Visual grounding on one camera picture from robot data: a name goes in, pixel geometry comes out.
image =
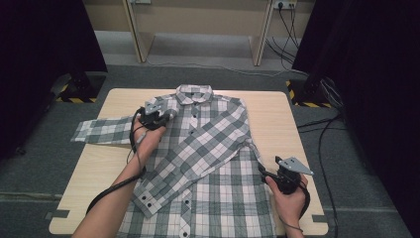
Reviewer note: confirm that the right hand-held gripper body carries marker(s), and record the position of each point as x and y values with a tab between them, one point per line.
290	180

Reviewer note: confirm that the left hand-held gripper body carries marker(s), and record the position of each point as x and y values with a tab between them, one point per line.
154	117

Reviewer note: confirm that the grey white plaid shirt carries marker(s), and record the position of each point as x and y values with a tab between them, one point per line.
211	158

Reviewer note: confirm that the person's right hand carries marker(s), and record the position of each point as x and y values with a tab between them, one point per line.
290	205

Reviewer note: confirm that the person's left hand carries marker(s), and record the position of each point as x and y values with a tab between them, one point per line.
148	143

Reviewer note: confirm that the thin dark wristband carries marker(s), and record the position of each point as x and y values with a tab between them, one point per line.
290	227

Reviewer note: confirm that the grey tape mark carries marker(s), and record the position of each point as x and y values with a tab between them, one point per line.
319	218
61	214

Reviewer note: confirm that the black stand base striped tape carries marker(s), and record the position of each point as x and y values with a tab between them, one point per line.
82	86
307	92

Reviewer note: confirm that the black curtain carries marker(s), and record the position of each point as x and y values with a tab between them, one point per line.
39	66
379	99

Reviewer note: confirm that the white power strip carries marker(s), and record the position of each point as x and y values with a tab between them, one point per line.
284	4

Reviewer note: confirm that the beige wooden desk frame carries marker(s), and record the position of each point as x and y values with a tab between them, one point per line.
198	20

